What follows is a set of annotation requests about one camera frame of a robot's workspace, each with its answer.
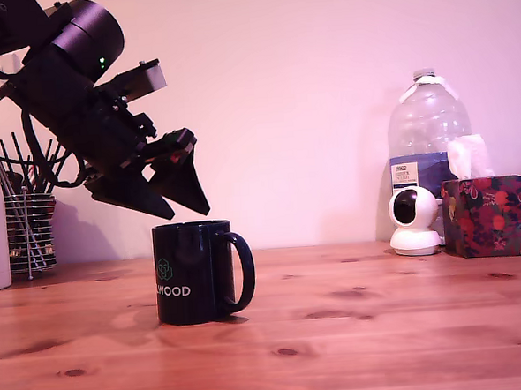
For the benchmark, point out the small white round camera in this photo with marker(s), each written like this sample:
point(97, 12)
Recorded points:
point(414, 221)

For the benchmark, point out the floral tissue box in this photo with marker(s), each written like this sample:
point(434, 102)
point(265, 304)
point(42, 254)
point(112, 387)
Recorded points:
point(487, 216)

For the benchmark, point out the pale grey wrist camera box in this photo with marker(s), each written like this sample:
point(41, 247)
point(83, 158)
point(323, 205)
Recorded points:
point(153, 78)

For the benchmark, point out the dark blue printed mug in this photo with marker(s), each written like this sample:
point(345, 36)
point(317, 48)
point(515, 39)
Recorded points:
point(190, 274)

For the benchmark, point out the large clear water bottle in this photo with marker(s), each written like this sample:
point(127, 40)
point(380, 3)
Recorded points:
point(424, 118)

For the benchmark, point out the white paper tissue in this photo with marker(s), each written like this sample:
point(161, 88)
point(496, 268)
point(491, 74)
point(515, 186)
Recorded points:
point(468, 156)

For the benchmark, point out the black straw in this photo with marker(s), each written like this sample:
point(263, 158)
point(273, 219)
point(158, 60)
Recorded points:
point(54, 170)
point(46, 170)
point(9, 159)

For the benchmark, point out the grey metal straw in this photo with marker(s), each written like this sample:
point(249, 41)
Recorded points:
point(3, 175)

